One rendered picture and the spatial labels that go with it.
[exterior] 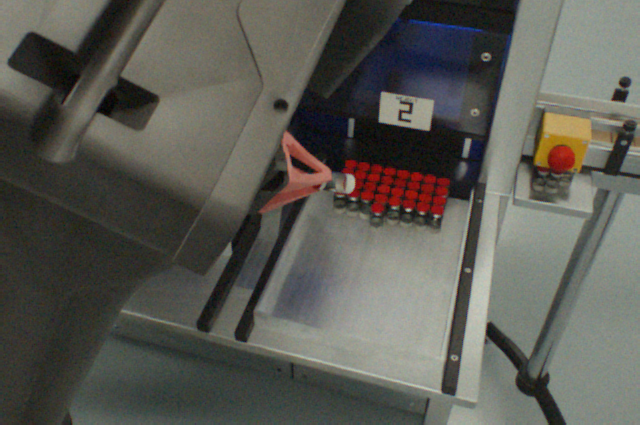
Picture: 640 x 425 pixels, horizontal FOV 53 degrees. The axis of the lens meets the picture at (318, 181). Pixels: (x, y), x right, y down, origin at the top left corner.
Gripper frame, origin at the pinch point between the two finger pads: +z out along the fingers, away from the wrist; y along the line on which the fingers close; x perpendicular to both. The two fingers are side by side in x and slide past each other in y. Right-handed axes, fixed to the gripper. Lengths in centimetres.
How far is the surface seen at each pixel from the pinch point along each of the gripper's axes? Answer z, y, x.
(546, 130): 44.4, -3.9, -13.9
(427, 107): 31.7, 6.4, -22.6
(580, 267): 85, 22, -5
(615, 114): 71, -4, -23
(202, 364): 48, 122, -18
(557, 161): 45.8, -2.7, -9.2
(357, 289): 21.7, 21.9, 2.4
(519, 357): 110, 62, 1
